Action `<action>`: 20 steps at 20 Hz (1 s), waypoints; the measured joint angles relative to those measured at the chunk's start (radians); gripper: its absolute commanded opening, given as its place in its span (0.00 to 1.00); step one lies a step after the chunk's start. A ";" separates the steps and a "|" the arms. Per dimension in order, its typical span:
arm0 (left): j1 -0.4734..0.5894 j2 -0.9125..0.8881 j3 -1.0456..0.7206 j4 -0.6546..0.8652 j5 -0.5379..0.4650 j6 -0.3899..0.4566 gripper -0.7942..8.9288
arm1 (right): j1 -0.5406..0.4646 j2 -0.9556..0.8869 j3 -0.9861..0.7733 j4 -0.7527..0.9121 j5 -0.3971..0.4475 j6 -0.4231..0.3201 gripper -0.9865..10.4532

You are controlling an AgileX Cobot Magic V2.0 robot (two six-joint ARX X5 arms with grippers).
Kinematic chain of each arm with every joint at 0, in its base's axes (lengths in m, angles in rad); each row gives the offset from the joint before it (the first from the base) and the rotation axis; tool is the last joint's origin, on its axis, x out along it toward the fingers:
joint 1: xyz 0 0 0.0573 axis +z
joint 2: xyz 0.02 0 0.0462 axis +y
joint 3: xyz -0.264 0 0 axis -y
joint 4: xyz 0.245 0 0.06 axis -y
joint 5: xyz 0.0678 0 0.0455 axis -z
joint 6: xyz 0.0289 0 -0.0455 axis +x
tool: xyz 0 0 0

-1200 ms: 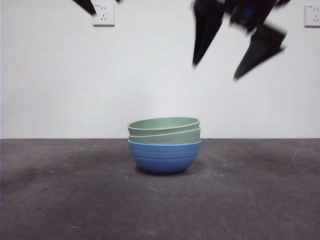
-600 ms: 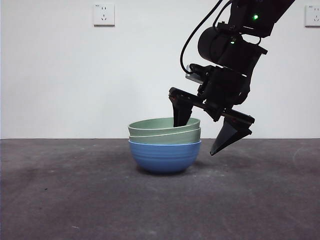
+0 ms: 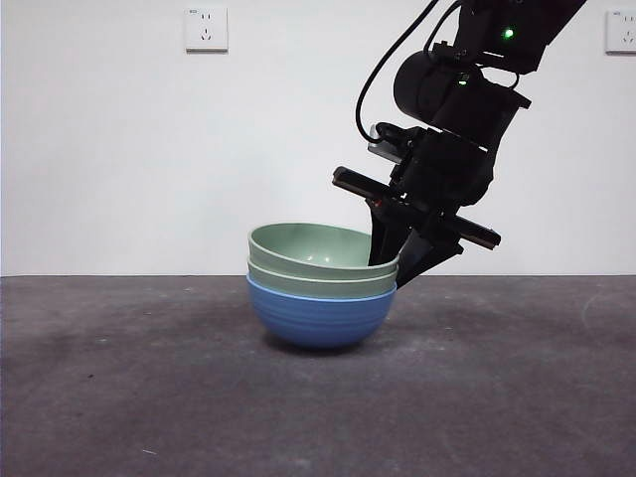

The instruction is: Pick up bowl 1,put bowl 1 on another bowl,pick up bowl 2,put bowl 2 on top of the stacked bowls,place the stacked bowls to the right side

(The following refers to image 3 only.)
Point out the green ribbed bowl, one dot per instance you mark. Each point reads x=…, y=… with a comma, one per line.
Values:
x=308, y=287
x=308, y=248

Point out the white wall socket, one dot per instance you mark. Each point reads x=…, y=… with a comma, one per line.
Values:
x=621, y=32
x=206, y=30

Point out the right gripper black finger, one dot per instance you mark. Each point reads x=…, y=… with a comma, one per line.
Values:
x=427, y=253
x=385, y=233

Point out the pale grey camera box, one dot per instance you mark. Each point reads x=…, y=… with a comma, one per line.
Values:
x=385, y=144

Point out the blue ribbed bowl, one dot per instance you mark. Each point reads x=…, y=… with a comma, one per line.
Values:
x=320, y=318

